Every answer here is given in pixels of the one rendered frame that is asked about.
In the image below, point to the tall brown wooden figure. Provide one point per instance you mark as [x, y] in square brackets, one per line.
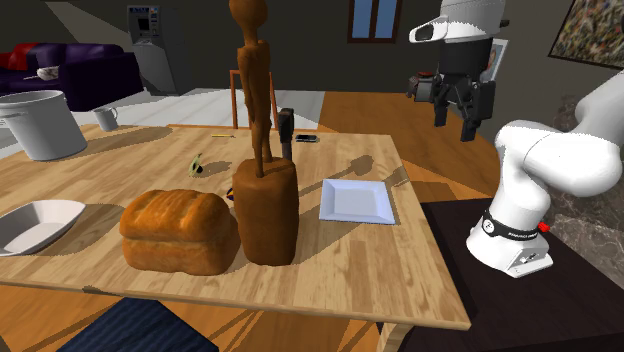
[265, 214]

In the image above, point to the dark robot stand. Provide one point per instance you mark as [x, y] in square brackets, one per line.
[526, 312]

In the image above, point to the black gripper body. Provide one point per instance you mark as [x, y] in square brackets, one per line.
[465, 58]

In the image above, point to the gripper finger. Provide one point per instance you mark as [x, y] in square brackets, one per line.
[475, 109]
[442, 105]

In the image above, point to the white square plate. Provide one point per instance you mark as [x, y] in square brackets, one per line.
[357, 201]

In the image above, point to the grey cash machine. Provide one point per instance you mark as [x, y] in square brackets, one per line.
[151, 48]

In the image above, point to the black phone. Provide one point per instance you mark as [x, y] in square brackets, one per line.
[306, 138]

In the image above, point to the black upright tool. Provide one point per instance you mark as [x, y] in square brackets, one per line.
[286, 131]

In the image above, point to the brown framed window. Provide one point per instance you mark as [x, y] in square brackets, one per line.
[374, 19]

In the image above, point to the large white pot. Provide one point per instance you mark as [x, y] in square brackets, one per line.
[41, 126]

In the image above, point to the green and yellow small object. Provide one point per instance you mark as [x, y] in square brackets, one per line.
[195, 166]

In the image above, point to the blue and yellow ball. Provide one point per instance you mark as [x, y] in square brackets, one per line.
[230, 195]

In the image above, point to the yellow pencil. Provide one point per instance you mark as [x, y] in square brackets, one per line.
[222, 136]

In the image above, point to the small framed portrait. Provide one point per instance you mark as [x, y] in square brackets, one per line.
[498, 58]

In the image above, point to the grey mug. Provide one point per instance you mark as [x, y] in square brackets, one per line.
[105, 119]

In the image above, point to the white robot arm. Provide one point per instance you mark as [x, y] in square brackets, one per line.
[560, 161]

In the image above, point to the speckled wall picture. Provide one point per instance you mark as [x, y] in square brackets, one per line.
[590, 31]

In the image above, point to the dark blue sofa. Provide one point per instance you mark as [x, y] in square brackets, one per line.
[97, 73]

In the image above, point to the brown bread loaf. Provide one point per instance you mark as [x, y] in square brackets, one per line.
[175, 231]

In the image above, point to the light wooden table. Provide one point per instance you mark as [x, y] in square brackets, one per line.
[365, 273]

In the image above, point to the grey box with red top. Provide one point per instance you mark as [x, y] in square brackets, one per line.
[421, 88]

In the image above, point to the wooden chair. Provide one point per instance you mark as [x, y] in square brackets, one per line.
[233, 102]

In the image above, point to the white oval bowl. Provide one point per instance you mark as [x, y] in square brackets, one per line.
[36, 224]

